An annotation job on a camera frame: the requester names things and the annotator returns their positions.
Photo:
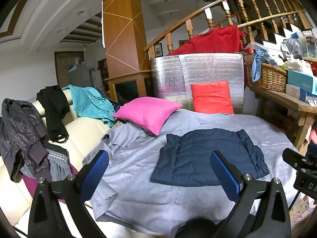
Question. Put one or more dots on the grey collared shirt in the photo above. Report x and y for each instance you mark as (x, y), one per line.
(123, 163)

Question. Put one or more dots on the dark grey puffer jacket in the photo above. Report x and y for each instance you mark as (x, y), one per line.
(19, 129)

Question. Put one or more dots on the wooden bench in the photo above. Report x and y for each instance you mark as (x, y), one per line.
(284, 98)

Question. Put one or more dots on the magenta cloth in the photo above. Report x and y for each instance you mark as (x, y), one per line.
(27, 182)

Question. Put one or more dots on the teal cardboard box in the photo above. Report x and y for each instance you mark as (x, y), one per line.
(301, 80)

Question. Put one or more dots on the wooden stair railing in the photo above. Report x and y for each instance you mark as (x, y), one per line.
(189, 28)

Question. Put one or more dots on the silver foil insulation panel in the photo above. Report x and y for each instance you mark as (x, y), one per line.
(210, 67)

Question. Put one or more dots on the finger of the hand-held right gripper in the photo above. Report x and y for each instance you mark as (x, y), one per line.
(294, 160)

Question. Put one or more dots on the wicker basket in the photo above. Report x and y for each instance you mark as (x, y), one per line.
(270, 78)

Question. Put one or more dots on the pink pillow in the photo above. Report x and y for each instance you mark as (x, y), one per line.
(148, 114)

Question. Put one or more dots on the grey patterned cloth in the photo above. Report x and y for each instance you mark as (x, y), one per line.
(58, 168)

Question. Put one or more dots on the wooden pillar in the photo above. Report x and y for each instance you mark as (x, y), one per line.
(123, 29)

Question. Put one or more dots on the navy blue padded jacket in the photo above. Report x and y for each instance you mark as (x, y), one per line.
(198, 158)

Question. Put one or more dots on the clear plastic storage box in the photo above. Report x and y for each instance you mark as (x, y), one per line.
(309, 44)

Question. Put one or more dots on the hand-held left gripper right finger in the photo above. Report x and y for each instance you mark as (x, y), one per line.
(226, 176)

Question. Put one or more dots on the red cloth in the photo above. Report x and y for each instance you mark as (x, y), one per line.
(210, 42)

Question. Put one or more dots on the floral patterned cloth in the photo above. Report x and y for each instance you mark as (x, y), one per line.
(299, 210)

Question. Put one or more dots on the framed picture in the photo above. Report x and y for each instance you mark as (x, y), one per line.
(158, 50)

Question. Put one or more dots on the black garment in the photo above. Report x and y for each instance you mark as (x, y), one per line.
(53, 109)

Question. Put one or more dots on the wooden door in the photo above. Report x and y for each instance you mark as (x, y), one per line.
(60, 69)

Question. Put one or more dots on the teal garment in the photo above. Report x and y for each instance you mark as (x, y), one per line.
(91, 101)

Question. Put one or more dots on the grey plastic bag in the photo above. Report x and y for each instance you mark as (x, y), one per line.
(292, 47)

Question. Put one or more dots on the light blue cloth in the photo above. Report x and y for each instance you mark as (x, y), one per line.
(257, 62)

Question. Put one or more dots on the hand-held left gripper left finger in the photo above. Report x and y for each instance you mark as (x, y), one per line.
(95, 171)

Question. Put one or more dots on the grey blanket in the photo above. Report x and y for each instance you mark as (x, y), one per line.
(173, 203)

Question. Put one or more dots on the white plastic bag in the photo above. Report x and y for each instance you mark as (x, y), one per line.
(297, 65)

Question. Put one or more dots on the white refrigerator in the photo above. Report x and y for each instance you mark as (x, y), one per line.
(95, 79)

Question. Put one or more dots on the white and blue box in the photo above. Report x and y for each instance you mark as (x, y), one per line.
(297, 91)

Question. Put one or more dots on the red-orange pillow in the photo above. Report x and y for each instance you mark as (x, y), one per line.
(211, 98)

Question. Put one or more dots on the cream sofa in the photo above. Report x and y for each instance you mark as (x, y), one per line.
(81, 133)

